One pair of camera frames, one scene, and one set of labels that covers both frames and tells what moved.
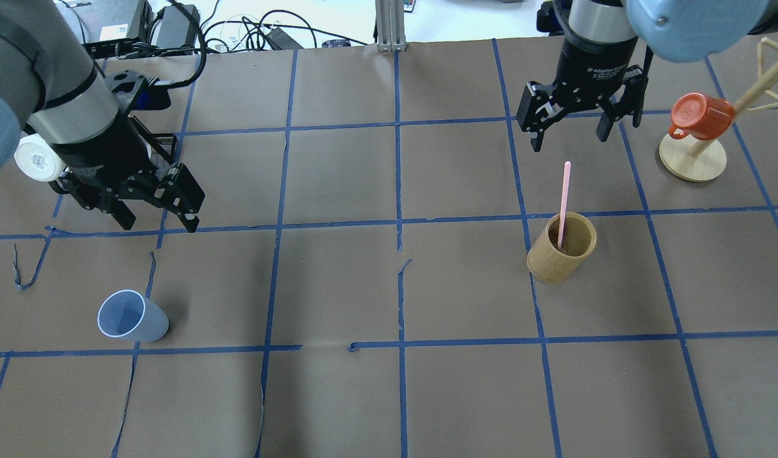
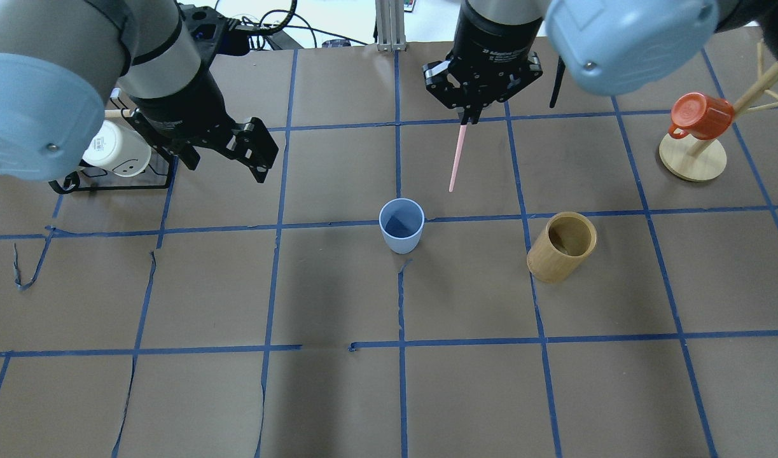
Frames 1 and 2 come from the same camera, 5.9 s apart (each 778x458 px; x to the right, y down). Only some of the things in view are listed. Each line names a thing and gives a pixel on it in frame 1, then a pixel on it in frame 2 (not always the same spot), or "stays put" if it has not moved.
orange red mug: [699, 116] stays put
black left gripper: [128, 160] -> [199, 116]
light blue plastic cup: [128, 315] -> [402, 221]
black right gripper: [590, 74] -> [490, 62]
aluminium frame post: [390, 27] stays put
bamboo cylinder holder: [547, 263] stays put
